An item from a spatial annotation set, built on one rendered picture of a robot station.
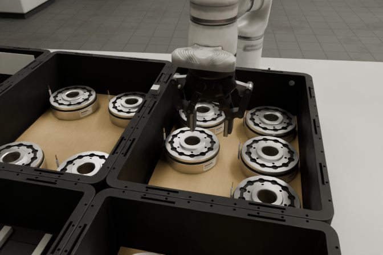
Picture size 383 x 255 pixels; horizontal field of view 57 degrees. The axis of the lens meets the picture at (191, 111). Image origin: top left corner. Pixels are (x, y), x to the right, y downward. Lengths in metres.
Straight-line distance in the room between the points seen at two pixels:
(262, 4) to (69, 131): 0.57
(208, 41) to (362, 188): 0.53
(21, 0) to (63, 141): 3.62
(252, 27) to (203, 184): 0.51
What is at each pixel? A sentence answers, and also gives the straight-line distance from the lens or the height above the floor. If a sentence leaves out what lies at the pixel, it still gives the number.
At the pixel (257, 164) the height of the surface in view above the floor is 0.86.
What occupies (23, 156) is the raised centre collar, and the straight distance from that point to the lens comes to 0.69.
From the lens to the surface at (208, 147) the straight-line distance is 0.65.
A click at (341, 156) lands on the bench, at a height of 0.70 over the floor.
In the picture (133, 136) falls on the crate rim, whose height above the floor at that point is 0.93.
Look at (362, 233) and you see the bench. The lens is 0.79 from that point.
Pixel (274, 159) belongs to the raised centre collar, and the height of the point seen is 0.87.
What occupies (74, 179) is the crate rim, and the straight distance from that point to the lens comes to 0.51.
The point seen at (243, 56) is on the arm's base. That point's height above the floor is 0.86.
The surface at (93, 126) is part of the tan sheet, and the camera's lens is 0.78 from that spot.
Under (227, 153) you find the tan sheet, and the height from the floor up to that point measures 0.83.
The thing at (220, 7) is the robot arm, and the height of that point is 1.13.
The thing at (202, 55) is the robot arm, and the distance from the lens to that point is 0.48.
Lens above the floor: 1.27
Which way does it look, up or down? 33 degrees down
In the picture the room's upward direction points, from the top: straight up
